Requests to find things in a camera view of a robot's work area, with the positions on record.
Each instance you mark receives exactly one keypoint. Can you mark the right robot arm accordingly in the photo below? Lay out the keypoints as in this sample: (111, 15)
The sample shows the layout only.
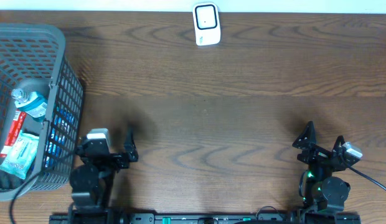
(320, 190)

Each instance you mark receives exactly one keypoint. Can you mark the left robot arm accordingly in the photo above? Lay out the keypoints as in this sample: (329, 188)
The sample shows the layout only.
(92, 182)

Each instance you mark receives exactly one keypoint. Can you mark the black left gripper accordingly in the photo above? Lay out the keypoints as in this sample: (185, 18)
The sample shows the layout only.
(120, 162)

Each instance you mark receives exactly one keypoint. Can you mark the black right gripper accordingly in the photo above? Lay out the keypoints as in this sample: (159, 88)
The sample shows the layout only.
(317, 153)

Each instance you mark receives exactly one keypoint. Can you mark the blue Oreo cookie pack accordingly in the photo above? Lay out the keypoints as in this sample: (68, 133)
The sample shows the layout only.
(60, 141)

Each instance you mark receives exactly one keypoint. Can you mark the red snack packet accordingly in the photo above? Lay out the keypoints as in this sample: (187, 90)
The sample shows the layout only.
(14, 130)

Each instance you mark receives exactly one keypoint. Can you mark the teal wet wipes pack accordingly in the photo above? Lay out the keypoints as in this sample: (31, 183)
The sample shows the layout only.
(21, 156)

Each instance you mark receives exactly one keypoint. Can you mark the blue mouthwash bottle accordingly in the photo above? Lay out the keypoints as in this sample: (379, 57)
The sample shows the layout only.
(32, 103)

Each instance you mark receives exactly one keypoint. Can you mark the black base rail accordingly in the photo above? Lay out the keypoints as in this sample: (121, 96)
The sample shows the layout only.
(149, 218)

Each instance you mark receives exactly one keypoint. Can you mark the grey plastic mesh basket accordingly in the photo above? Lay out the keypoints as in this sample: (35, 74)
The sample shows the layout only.
(32, 57)

